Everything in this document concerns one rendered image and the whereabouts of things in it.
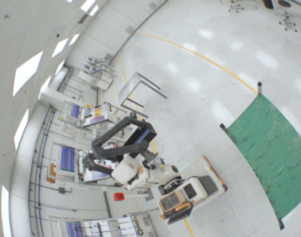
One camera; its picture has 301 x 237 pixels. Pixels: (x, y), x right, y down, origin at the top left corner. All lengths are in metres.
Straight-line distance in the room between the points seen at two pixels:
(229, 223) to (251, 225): 0.36
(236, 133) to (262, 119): 0.24
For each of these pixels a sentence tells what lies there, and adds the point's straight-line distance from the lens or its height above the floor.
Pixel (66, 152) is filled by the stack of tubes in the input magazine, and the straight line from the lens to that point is 2.64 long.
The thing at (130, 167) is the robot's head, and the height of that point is 1.33.
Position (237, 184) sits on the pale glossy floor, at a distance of 1.95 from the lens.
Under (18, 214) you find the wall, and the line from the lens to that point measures 3.78.
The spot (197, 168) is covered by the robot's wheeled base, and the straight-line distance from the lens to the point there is 1.80.
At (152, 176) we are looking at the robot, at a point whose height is 1.16.
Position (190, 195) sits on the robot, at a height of 0.81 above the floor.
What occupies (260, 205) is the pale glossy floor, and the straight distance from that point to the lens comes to 2.02.
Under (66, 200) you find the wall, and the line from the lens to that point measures 3.83.
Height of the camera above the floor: 1.92
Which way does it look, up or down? 40 degrees down
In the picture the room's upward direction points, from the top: 65 degrees counter-clockwise
